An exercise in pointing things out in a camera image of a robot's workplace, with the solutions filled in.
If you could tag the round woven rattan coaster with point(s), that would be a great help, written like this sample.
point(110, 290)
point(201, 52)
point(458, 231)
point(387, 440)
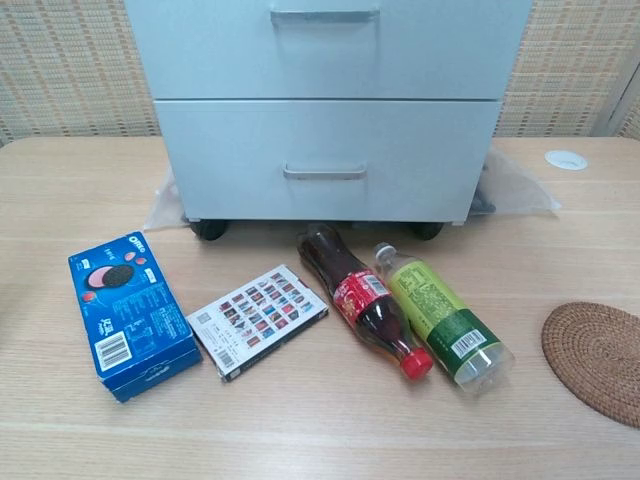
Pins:
point(595, 360)

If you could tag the cola bottle red cap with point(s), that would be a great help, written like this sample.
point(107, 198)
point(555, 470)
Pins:
point(360, 300)

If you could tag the clear plastic sheet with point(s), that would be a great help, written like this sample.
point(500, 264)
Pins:
point(520, 190)

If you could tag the flat printed card box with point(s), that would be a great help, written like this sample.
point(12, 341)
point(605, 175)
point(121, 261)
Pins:
point(255, 320)

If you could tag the green label tea bottle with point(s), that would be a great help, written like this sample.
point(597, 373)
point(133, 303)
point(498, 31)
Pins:
point(435, 310)

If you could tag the blue Oreo cookie box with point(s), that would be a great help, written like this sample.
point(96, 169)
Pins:
point(130, 310)

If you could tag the black caster wheel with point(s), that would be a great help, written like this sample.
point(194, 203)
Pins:
point(427, 230)
point(210, 231)

